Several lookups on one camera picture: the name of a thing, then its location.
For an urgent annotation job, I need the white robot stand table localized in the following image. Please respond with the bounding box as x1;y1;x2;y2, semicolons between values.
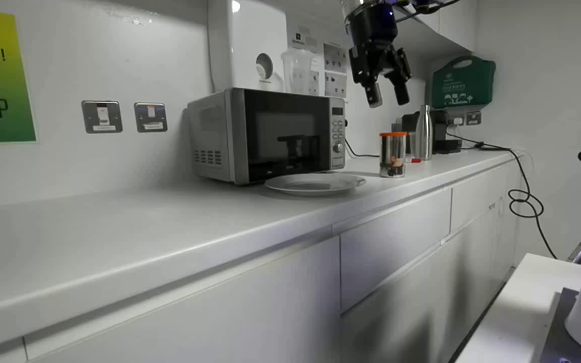
454;253;581;363

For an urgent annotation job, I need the white lower cabinet door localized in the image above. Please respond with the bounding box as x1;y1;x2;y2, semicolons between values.
338;224;510;363

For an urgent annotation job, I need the black microwave power cable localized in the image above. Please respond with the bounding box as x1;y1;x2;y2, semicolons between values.
343;138;382;161

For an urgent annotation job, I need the white paper towel dispenser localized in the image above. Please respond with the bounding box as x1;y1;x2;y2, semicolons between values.
206;0;291;95

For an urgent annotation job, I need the stainless steel bottle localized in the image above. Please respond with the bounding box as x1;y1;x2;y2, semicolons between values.
416;102;435;163

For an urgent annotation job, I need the black coffee machine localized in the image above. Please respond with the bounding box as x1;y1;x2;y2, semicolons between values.
429;109;465;156

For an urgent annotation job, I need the steel wall socket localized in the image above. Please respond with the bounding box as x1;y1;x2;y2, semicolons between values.
133;101;169;135
79;98;124;135

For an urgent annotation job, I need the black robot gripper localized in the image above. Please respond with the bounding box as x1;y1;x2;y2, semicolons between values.
346;0;414;109

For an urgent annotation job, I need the silver microwave oven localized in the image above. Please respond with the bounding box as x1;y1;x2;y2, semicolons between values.
185;87;349;187

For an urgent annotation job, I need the white cabinet door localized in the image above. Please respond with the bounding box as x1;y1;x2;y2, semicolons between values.
24;233;341;363
338;224;510;363

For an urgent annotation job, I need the grey round plate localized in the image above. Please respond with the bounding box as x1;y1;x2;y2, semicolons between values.
263;172;367;198

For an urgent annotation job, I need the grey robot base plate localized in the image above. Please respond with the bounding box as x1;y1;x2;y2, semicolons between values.
534;288;581;363

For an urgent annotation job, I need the small dark appliance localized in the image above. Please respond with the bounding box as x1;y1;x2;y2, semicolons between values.
399;111;422;160

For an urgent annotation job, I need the capsule instruction sheet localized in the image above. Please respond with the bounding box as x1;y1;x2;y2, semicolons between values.
322;70;349;101
320;42;349;73

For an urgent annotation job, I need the wide white cabinet drawer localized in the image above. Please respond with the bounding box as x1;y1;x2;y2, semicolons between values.
338;187;452;311

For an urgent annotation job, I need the green first aid box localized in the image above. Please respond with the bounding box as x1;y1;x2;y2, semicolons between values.
427;55;499;111

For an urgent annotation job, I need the small white brand sign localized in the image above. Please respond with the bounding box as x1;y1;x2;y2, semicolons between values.
289;26;320;52

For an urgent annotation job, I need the black coffee machine cable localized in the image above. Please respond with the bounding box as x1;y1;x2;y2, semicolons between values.
446;134;560;260

